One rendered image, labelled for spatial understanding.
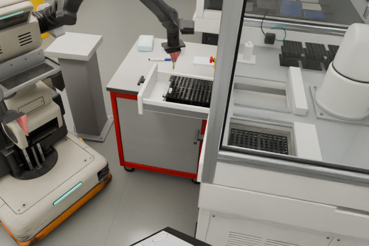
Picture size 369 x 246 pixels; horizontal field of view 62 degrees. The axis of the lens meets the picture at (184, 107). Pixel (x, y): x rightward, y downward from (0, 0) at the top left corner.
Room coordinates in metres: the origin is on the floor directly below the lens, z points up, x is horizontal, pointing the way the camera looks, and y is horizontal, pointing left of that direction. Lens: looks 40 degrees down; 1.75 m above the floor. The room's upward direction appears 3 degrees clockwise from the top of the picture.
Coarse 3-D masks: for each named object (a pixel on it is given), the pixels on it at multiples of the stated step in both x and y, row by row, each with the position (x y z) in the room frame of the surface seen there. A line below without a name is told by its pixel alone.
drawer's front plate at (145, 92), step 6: (156, 66) 1.32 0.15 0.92; (150, 72) 1.24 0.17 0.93; (150, 78) 1.21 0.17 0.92; (144, 84) 1.14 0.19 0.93; (150, 84) 1.20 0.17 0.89; (144, 90) 1.11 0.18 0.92; (150, 90) 1.20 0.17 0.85; (138, 96) 1.06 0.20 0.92; (144, 96) 1.10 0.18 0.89; (138, 102) 1.06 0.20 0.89; (138, 108) 1.06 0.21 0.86
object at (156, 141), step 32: (128, 64) 1.57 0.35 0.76; (160, 64) 1.59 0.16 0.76; (192, 64) 1.61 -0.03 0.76; (128, 96) 1.33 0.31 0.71; (128, 128) 1.34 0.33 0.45; (160, 128) 1.31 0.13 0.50; (192, 128) 1.28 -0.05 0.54; (128, 160) 1.34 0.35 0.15; (160, 160) 1.31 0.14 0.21; (192, 160) 1.28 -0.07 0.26
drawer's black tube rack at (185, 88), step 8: (176, 80) 1.23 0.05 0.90; (184, 80) 1.23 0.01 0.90; (192, 80) 1.24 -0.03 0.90; (200, 80) 1.24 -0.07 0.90; (208, 80) 1.24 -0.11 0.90; (176, 88) 1.16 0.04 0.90; (184, 88) 1.17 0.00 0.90; (192, 88) 1.17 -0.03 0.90; (200, 88) 1.18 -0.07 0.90; (208, 88) 1.22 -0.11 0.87; (168, 96) 1.11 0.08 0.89; (176, 96) 1.10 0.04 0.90; (184, 96) 1.11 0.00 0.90; (192, 96) 1.11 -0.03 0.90; (200, 96) 1.11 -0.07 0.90; (208, 96) 1.12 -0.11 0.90; (192, 104) 1.09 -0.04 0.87; (200, 104) 1.10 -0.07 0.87; (208, 104) 1.09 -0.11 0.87
